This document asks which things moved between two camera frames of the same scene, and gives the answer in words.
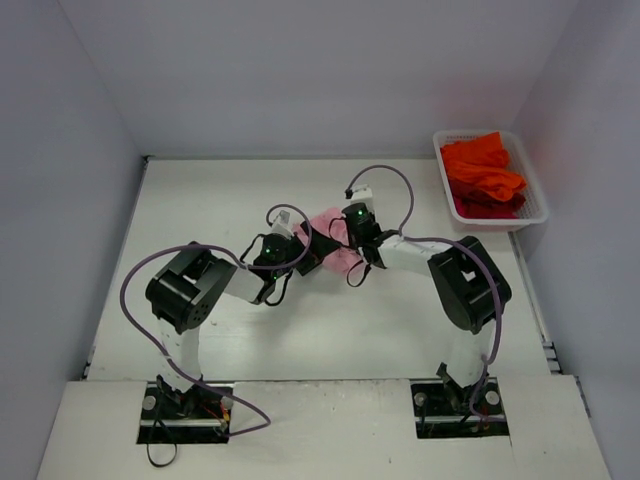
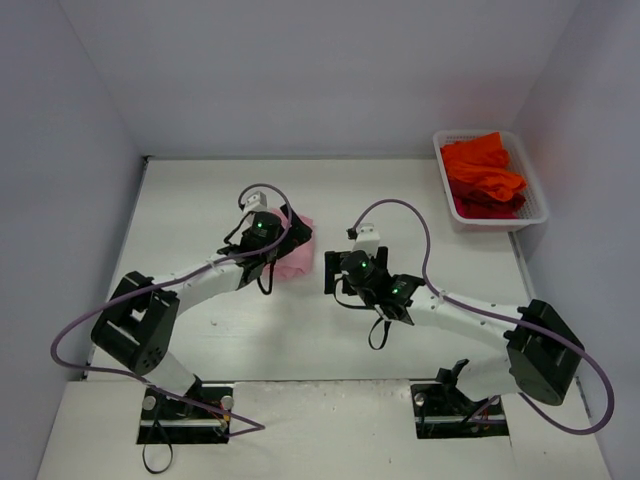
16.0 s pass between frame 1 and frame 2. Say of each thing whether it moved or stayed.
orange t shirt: stayed
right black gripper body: moved
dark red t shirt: stayed
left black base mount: stayed
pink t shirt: moved
